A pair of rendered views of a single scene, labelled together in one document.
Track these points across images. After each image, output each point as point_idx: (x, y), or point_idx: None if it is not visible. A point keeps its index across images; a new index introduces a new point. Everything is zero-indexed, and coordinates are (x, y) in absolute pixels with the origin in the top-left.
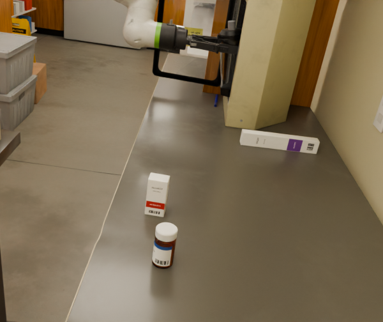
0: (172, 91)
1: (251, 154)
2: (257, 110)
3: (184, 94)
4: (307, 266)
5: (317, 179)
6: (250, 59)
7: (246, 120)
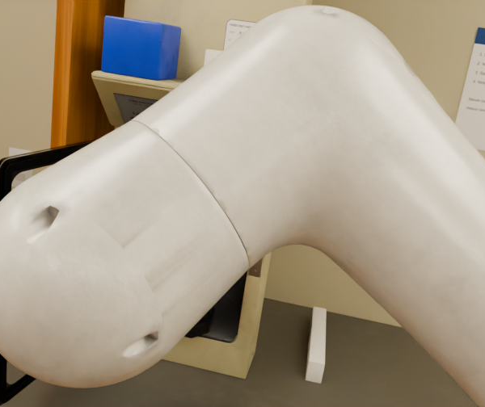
0: (40, 404)
1: (350, 382)
2: (259, 321)
3: (70, 391)
4: None
5: (398, 349)
6: (267, 255)
7: (254, 347)
